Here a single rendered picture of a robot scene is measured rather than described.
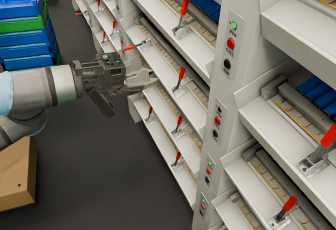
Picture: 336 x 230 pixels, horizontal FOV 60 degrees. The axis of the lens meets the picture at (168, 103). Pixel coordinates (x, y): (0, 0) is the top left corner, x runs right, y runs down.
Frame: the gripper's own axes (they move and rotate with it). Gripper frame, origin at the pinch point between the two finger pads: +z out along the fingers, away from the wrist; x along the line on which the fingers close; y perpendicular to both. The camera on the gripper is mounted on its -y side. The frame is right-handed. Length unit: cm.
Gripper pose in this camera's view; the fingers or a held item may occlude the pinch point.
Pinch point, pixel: (151, 77)
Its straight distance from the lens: 78.6
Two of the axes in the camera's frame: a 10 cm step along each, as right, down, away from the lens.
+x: -4.3, -6.3, 6.5
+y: 1.4, -7.6, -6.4
